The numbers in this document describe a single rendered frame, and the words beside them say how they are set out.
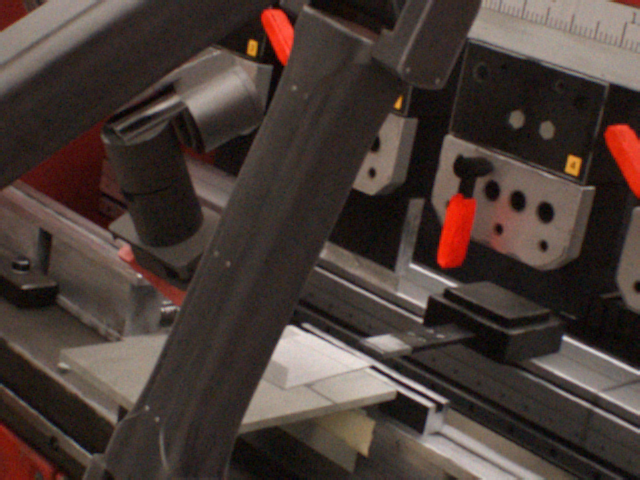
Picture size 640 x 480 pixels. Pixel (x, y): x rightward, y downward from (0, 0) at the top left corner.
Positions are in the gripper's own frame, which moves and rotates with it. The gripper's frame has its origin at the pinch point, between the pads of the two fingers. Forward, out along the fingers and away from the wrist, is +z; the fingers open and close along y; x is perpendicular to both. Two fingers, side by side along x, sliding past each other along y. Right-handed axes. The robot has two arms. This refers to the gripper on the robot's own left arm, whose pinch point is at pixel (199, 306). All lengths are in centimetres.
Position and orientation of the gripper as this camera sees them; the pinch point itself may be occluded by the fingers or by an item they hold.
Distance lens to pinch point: 115.0
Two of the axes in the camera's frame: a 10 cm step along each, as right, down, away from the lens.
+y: -6.9, -3.3, 6.5
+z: 2.1, 7.7, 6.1
